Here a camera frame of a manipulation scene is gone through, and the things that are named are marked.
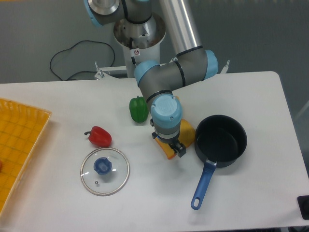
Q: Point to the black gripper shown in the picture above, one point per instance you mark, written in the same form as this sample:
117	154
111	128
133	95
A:
169	136

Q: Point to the glass lid with blue knob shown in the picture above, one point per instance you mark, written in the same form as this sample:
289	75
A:
105	171

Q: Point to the black object at table edge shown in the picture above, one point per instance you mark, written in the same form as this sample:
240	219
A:
303	202

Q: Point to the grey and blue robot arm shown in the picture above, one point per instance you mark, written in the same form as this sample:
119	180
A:
163	54

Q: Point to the green toy bell pepper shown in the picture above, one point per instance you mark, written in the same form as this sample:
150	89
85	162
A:
138	109

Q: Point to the red toy bell pepper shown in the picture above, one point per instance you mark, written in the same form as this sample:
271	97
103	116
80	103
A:
99	137

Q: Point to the black saucepan with blue handle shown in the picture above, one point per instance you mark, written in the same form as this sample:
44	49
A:
219	141

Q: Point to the yellow plastic basket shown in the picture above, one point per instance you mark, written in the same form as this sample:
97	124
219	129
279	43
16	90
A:
21	127

